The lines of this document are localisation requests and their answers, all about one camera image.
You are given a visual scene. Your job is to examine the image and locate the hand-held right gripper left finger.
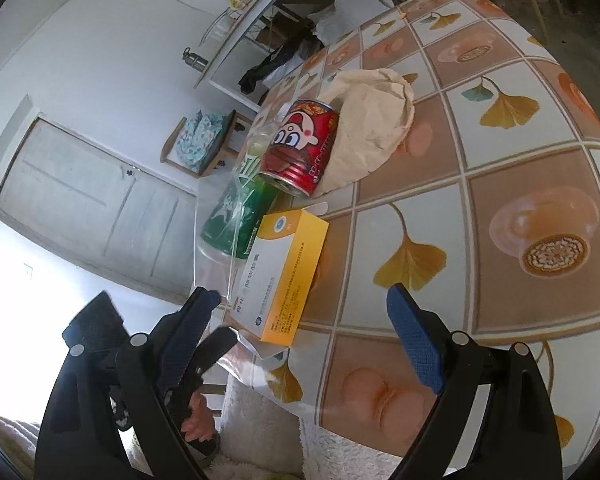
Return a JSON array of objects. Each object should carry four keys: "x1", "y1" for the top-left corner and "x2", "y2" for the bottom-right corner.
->
[{"x1": 34, "y1": 286, "x2": 222, "y2": 480}]

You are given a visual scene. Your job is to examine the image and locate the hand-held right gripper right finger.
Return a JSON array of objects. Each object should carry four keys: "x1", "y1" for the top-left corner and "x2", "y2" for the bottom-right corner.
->
[{"x1": 386, "y1": 282, "x2": 563, "y2": 480}]

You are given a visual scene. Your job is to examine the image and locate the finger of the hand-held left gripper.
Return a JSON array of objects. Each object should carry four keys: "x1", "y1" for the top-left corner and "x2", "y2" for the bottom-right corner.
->
[
  {"x1": 62, "y1": 290, "x2": 127, "y2": 356},
  {"x1": 167, "y1": 326, "x2": 239, "y2": 415}
]

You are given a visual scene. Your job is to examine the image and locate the yellow and white carton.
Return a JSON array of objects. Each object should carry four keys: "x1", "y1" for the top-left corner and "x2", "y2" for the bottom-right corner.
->
[{"x1": 232, "y1": 202, "x2": 330, "y2": 347}]

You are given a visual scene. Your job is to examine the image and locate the green drink bottle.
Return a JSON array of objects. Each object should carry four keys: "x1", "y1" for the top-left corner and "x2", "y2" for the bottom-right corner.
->
[{"x1": 201, "y1": 120, "x2": 286, "y2": 262}]

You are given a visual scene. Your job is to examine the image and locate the person's left hand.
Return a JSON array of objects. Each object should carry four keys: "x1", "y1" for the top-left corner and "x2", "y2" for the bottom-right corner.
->
[{"x1": 180, "y1": 392, "x2": 218, "y2": 443}]

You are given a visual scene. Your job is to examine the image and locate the white fluffy blanket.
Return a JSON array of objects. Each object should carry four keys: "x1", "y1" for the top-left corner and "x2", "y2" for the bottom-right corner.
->
[{"x1": 200, "y1": 375, "x2": 406, "y2": 480}]

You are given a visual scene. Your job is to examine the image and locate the white double door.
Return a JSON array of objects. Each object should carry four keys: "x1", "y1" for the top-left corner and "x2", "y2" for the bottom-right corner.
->
[{"x1": 0, "y1": 115, "x2": 198, "y2": 291}]

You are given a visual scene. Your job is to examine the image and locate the floral cushion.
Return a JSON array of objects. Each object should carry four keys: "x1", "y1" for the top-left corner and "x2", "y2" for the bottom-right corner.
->
[{"x1": 172, "y1": 111, "x2": 226, "y2": 173}]

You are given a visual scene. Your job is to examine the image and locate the wooden chair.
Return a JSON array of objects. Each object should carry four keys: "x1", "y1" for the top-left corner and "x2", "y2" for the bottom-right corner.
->
[{"x1": 160, "y1": 110, "x2": 253, "y2": 179}]

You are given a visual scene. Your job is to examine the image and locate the red drink can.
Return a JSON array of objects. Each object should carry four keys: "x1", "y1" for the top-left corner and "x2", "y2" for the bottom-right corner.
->
[{"x1": 257, "y1": 99, "x2": 341, "y2": 197}]

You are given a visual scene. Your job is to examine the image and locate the tile and leaf print tablecloth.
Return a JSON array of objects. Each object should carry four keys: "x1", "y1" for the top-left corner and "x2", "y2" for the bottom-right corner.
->
[{"x1": 190, "y1": 0, "x2": 600, "y2": 441}]

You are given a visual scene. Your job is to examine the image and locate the crumpled beige paper bag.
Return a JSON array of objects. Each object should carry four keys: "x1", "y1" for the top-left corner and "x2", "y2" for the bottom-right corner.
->
[{"x1": 312, "y1": 67, "x2": 416, "y2": 198}]

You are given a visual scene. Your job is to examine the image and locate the steel flask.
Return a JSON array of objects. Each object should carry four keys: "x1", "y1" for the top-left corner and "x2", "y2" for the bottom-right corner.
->
[{"x1": 182, "y1": 47, "x2": 209, "y2": 70}]

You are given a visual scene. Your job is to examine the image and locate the black cloth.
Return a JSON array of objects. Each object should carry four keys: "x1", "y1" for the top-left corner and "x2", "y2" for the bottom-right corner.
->
[{"x1": 238, "y1": 35, "x2": 326, "y2": 95}]

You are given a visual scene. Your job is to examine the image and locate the long white table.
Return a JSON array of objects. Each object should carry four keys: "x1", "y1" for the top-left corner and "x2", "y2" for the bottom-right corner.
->
[{"x1": 195, "y1": 0, "x2": 423, "y2": 113}]

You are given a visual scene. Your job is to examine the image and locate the glass bowl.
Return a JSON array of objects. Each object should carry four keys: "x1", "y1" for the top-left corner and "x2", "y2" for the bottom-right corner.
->
[{"x1": 200, "y1": 7, "x2": 241, "y2": 46}]

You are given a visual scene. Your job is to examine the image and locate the cardboard box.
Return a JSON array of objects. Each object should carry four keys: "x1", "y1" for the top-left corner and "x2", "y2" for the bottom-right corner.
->
[{"x1": 257, "y1": 10, "x2": 301, "y2": 48}]

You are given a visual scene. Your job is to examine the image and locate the white sacks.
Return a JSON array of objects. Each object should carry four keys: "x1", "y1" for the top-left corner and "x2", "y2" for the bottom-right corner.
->
[{"x1": 315, "y1": 0, "x2": 376, "y2": 43}]

